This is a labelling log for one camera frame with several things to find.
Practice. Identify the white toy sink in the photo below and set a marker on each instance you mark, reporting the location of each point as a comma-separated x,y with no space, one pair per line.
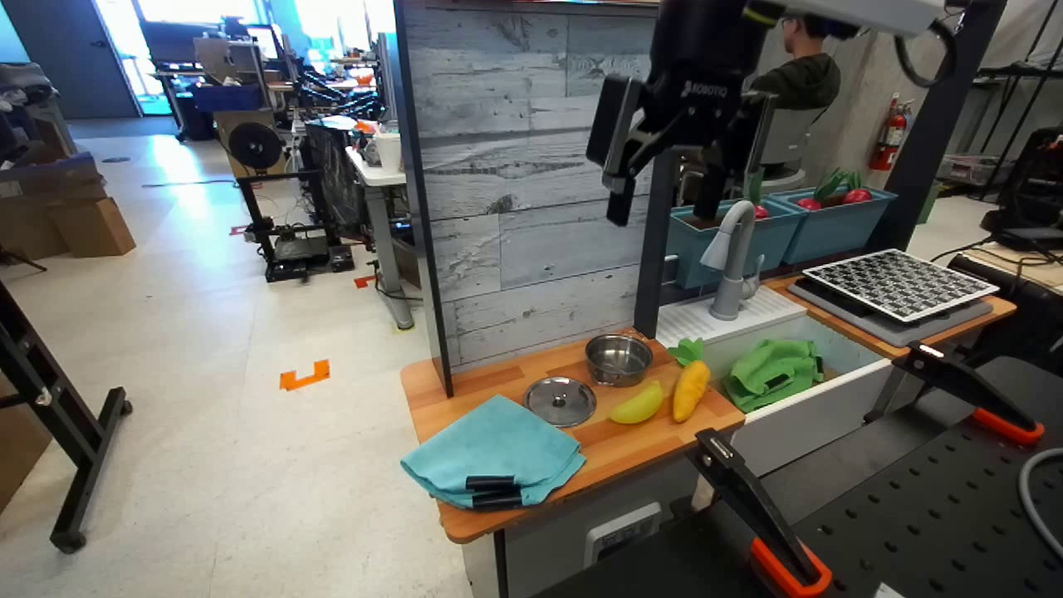
807,426

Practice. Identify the grey toy faucet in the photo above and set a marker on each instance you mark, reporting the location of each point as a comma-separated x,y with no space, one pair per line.
730,259

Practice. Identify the grey cabinet drawer front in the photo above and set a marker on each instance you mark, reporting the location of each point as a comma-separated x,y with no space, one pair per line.
599,534

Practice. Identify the red toy vegetable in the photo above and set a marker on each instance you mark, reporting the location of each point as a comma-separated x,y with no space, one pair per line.
859,193

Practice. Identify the stacked cardboard boxes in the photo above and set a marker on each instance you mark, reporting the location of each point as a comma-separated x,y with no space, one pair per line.
66,218

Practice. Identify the black metal stand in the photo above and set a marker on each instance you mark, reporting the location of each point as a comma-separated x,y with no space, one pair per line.
55,426

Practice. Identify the seated person in background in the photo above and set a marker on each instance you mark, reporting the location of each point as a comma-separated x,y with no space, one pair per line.
813,72

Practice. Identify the black pegboard table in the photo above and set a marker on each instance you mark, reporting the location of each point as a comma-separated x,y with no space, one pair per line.
941,519

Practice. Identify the orange plush carrot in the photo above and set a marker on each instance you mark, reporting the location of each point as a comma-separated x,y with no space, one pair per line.
689,391

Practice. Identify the small steel pot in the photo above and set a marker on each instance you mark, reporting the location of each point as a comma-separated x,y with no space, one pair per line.
617,356

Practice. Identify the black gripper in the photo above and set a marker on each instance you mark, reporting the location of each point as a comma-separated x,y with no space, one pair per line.
708,118

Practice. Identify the black equipment cart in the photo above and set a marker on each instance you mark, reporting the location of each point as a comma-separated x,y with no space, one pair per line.
266,167

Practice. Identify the red fire extinguisher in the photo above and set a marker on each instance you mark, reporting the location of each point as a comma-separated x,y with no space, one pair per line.
887,134

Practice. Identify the white background desk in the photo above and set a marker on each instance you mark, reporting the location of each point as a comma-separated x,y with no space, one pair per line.
384,176

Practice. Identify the green cloth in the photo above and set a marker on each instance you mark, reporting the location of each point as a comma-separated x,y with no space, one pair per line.
775,371

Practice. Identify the green toy vegetable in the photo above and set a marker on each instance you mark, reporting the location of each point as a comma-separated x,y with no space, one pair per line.
836,183

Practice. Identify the grey kitchen post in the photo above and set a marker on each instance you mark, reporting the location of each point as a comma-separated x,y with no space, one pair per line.
655,244

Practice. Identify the orange black bar clamp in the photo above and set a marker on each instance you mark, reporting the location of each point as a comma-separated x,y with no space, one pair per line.
765,519
975,398

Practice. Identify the grey wood backsplash panel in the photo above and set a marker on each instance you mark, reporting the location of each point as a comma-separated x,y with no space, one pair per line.
518,167

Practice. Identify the wooden side shelf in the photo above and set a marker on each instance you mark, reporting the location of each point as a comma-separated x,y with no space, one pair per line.
896,334

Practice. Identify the wooden cutting board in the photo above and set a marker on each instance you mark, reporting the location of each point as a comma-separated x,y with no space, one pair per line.
631,444

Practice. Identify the teal storage bin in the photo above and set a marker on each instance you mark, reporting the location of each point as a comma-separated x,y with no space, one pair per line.
836,228
691,244

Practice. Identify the black frame post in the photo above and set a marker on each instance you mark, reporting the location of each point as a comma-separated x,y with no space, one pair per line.
931,122

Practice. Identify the yellow toy banana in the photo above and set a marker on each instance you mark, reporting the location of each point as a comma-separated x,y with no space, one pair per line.
637,408

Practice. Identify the light blue cloth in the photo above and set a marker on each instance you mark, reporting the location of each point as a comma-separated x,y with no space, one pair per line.
493,444

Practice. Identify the round steel pot lid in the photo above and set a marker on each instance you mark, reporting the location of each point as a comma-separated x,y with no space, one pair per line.
558,399

